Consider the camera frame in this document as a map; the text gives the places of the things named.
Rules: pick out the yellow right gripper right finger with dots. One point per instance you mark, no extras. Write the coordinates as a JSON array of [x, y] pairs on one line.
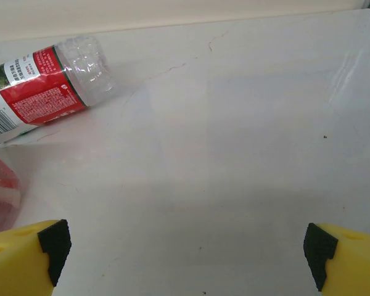
[[354, 265]]

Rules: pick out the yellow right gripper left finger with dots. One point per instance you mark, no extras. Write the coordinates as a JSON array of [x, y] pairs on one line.
[[15, 265]]

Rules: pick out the clear bottle red label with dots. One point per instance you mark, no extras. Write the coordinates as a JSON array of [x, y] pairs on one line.
[[43, 92]]

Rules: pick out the crushed red gold label bottle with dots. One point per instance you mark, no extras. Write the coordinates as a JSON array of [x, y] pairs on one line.
[[1, 191]]

